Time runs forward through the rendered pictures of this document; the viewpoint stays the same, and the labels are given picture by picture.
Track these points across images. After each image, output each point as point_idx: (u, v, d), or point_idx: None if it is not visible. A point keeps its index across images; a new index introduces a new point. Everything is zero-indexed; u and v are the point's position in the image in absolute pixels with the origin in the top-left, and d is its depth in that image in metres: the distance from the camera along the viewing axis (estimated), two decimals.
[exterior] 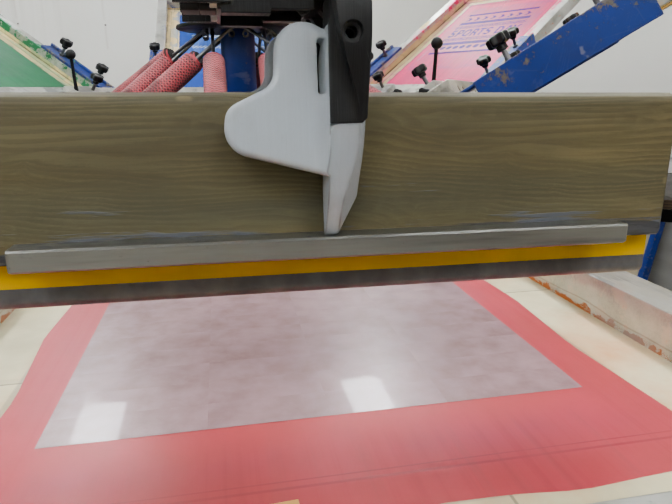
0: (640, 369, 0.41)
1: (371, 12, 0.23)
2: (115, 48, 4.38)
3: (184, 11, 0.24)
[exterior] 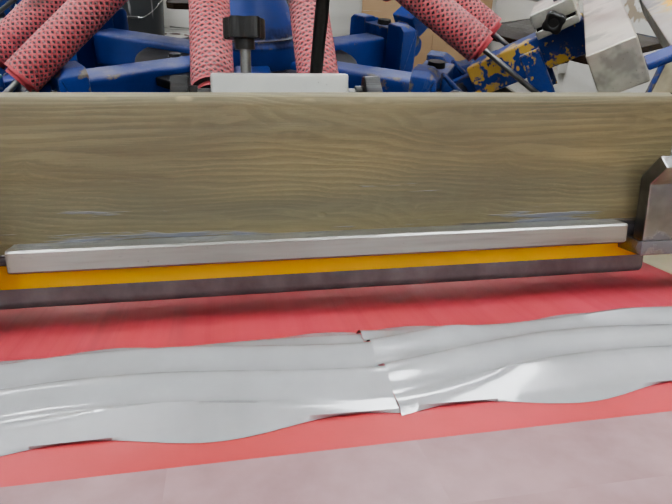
0: None
1: None
2: None
3: None
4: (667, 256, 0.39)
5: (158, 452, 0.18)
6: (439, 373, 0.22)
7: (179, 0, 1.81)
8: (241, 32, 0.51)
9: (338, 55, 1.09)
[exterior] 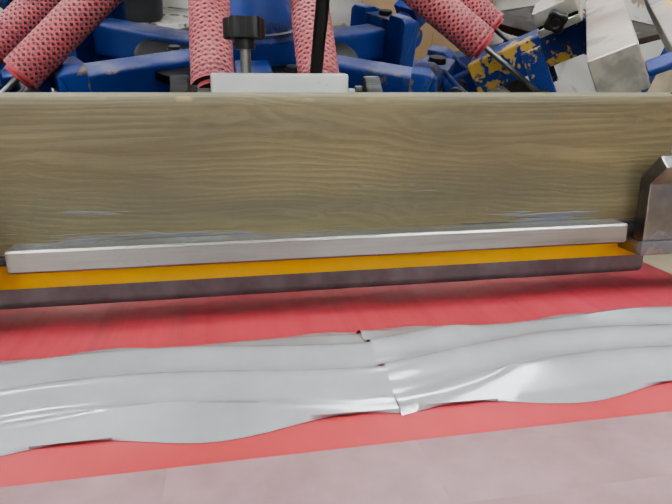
0: None
1: None
2: None
3: None
4: (667, 256, 0.39)
5: (158, 452, 0.18)
6: (439, 373, 0.22)
7: None
8: (241, 32, 0.51)
9: (338, 48, 1.09)
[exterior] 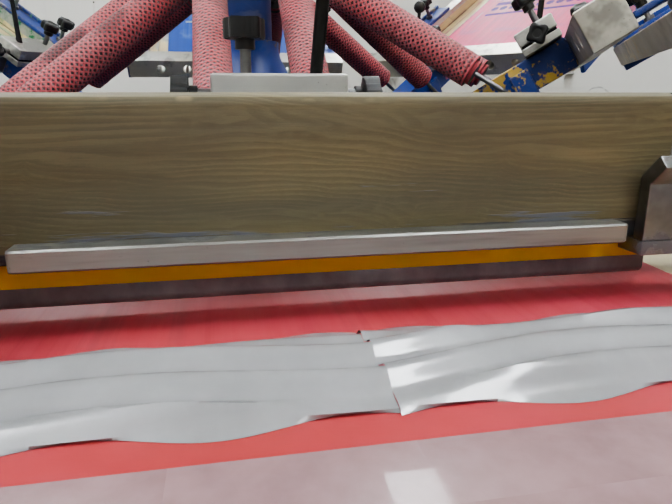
0: None
1: None
2: None
3: None
4: (667, 256, 0.39)
5: (158, 452, 0.18)
6: (439, 373, 0.22)
7: None
8: (241, 32, 0.51)
9: None
